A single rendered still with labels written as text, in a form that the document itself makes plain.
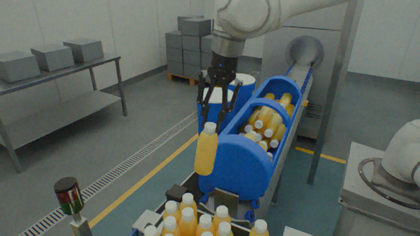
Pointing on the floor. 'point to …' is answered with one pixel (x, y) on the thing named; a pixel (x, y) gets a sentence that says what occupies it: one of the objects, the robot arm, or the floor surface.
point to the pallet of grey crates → (190, 48)
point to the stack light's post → (82, 228)
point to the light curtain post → (332, 87)
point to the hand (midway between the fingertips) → (212, 119)
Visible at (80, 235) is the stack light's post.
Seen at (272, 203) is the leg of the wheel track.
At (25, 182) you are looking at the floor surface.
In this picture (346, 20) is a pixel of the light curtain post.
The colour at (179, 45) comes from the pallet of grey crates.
